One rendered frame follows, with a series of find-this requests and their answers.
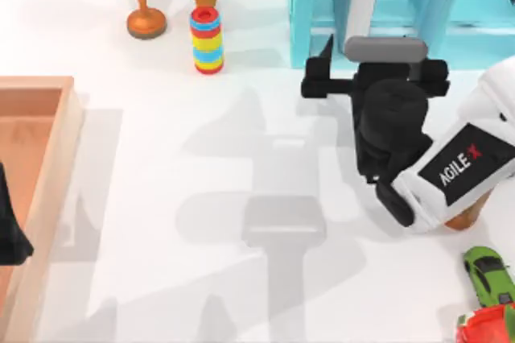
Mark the pale grey rounded box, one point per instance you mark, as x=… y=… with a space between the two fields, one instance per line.
x=382 y=49

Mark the stack of coloured rings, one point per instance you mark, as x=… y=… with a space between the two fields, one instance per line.
x=207 y=45

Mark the brown wooden object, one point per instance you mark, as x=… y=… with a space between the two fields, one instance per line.
x=466 y=218

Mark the green toy car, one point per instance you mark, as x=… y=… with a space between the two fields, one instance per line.
x=487 y=274

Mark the shallow salmon-coloured box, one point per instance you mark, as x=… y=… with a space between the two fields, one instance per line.
x=48 y=145

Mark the red and green bag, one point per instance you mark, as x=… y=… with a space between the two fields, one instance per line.
x=491 y=325

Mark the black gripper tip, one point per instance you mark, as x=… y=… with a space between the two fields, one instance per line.
x=10 y=230

